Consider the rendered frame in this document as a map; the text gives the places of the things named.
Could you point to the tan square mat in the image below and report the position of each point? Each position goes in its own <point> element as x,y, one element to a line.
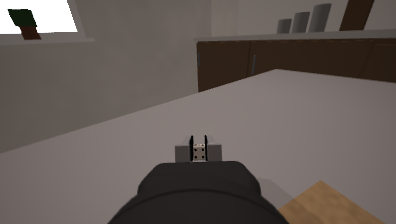
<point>321,204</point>

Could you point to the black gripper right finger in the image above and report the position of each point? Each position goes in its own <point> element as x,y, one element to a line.
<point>213,151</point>

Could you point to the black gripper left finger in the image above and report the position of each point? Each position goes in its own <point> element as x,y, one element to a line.
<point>184,151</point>

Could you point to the white die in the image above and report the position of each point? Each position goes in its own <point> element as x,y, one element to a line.
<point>199,152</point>

